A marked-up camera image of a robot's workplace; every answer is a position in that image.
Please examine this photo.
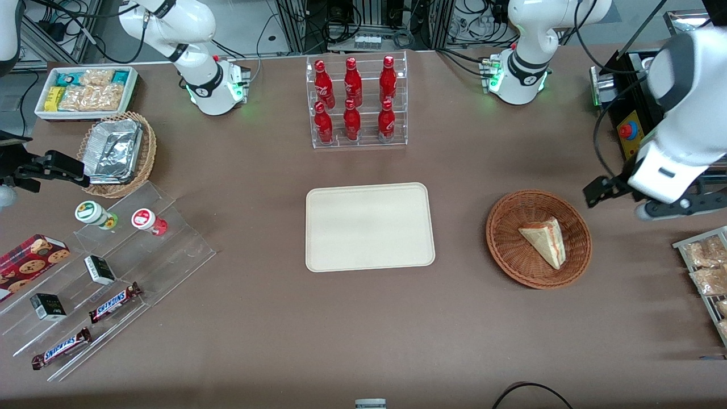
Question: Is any clear acrylic bottle rack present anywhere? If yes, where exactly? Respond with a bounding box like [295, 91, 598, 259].
[306, 50, 408, 149]

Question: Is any clear bag of crackers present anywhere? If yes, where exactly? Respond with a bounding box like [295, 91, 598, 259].
[80, 69, 116, 87]
[59, 84, 125, 112]

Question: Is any white rectangular snack bin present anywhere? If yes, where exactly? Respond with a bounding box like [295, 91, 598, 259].
[34, 66, 139, 122]

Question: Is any beige plastic tray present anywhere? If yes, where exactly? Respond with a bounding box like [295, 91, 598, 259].
[306, 182, 436, 273]

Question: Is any clear acrylic stepped shelf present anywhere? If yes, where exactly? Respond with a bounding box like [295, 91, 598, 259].
[0, 181, 217, 382]

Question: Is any black cable loop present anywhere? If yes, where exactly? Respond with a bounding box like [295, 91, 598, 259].
[491, 382, 574, 409]

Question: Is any brown round wicker basket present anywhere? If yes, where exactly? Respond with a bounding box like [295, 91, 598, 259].
[486, 189, 593, 290]

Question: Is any brown Snickers bar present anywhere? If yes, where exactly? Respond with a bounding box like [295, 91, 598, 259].
[89, 282, 143, 324]
[31, 327, 92, 370]

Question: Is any black food warmer machine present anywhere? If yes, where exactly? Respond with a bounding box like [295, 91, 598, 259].
[590, 9, 727, 189]

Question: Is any white cup with red label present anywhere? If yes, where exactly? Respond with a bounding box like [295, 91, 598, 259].
[131, 208, 169, 236]

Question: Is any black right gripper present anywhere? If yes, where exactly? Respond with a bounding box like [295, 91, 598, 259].
[0, 150, 91, 193]

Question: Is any red cookie box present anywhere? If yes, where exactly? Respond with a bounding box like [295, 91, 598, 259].
[0, 234, 71, 302]

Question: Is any light oval wicker basket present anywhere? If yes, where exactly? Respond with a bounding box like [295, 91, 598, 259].
[77, 111, 157, 199]

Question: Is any tray of packaged crackers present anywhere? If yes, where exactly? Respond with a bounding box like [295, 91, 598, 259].
[672, 226, 727, 348]

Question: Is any triangular sandwich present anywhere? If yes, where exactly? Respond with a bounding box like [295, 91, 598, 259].
[518, 216, 567, 270]

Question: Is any small black box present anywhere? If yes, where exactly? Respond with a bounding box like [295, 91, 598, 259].
[30, 293, 67, 322]
[84, 255, 116, 286]

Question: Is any aluminium foil tray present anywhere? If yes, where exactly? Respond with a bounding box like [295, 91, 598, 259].
[83, 119, 144, 185]

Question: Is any red cola bottle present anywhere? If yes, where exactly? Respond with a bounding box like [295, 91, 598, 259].
[344, 57, 363, 106]
[314, 60, 335, 107]
[343, 99, 362, 141]
[379, 55, 398, 103]
[314, 102, 334, 144]
[378, 100, 396, 143]

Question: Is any aluminium frame rack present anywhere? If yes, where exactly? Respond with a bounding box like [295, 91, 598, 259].
[275, 0, 455, 55]

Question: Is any white cup with green label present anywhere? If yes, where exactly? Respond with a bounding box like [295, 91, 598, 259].
[74, 201, 119, 230]

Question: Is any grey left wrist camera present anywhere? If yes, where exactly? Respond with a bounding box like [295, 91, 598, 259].
[635, 192, 727, 222]

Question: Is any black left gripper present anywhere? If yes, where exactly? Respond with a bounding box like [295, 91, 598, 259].
[584, 162, 645, 208]

